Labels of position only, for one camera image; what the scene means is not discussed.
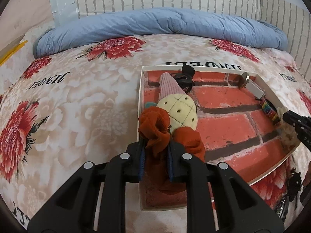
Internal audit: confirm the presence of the silver link metal bracelet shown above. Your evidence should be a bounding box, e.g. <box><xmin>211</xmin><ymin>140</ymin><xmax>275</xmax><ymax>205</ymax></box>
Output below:
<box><xmin>273</xmin><ymin>193</ymin><xmax>291</xmax><ymax>223</ymax></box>

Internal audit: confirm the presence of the cream pineapple plush hair clip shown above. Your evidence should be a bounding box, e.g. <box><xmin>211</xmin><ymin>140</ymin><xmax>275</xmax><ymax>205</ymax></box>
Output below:
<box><xmin>144</xmin><ymin>72</ymin><xmax>198</xmax><ymax>133</ymax></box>

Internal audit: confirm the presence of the orange fabric scrunchie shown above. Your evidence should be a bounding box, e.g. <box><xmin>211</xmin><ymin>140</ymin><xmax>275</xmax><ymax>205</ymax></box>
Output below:
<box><xmin>138</xmin><ymin>106</ymin><xmax>206</xmax><ymax>195</ymax></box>

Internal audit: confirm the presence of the clear plastic wall sheet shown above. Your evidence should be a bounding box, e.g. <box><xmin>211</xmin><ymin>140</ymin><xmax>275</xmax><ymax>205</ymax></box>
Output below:
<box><xmin>50</xmin><ymin>0</ymin><xmax>79</xmax><ymax>27</ymax></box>

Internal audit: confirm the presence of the black claw hair clip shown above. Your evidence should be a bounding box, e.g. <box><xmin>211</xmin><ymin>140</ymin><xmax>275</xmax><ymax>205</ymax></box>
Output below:
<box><xmin>172</xmin><ymin>65</ymin><xmax>196</xmax><ymax>94</ymax></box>

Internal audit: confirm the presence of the white strap wrist watch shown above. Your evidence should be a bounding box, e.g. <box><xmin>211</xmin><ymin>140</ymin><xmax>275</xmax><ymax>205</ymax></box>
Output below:
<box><xmin>238</xmin><ymin>72</ymin><xmax>266</xmax><ymax>100</ymax></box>

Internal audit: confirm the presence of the brick pattern jewelry tray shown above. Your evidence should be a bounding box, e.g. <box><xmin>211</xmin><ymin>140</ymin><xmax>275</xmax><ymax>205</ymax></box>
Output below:
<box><xmin>137</xmin><ymin>65</ymin><xmax>302</xmax><ymax>211</ymax></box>

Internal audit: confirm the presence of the floral red beige blanket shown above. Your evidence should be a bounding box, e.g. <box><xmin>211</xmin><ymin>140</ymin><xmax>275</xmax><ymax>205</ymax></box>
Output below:
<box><xmin>1</xmin><ymin>34</ymin><xmax>310</xmax><ymax>228</ymax></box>

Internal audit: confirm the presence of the blue rolled duvet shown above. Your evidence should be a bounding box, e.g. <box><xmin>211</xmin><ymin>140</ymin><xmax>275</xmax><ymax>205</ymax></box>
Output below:
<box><xmin>33</xmin><ymin>7</ymin><xmax>288</xmax><ymax>58</ymax></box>

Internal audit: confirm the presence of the colourful beaded black hair clip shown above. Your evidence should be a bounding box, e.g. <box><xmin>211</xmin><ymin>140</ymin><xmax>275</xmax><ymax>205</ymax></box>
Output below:
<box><xmin>258</xmin><ymin>97</ymin><xmax>288</xmax><ymax>126</ymax></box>

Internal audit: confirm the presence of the yellow sheet edge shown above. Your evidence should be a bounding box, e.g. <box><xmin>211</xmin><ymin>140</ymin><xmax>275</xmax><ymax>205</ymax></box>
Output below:
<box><xmin>0</xmin><ymin>40</ymin><xmax>28</xmax><ymax>66</ymax></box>

